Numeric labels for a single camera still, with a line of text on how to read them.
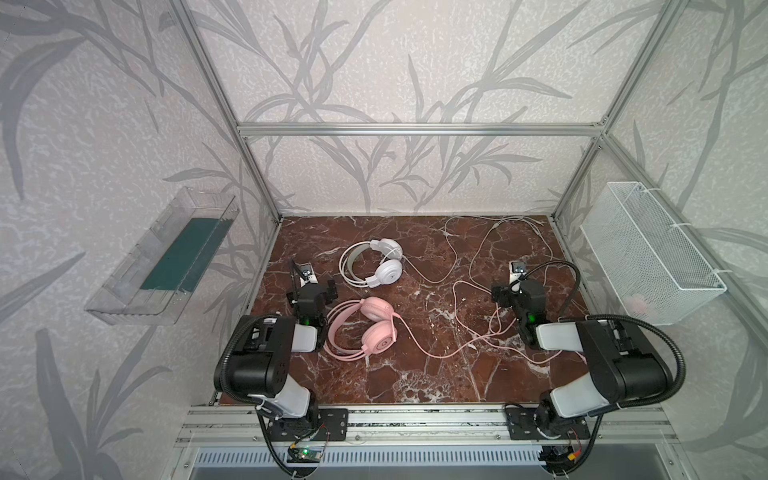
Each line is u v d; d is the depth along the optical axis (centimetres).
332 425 74
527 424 72
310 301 71
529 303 71
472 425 75
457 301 96
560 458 76
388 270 95
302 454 71
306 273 80
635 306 73
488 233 116
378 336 80
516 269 81
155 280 63
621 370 45
